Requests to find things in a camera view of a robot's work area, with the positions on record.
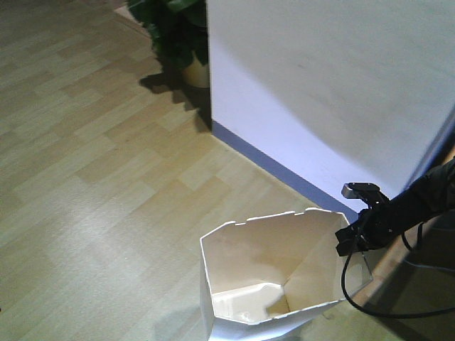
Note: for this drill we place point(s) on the white plastic trash bin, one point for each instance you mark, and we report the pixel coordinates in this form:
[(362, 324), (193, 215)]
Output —
[(267, 276)]

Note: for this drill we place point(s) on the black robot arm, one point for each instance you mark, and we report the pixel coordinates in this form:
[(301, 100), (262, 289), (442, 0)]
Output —
[(429, 196)]

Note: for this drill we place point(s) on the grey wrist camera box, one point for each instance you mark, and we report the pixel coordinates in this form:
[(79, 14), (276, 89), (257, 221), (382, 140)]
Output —
[(362, 191)]

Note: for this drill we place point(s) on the green potted plant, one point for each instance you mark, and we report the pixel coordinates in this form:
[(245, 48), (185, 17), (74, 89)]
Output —
[(179, 35)]

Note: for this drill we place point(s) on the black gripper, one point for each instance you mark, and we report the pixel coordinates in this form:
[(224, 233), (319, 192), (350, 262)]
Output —
[(369, 232)]

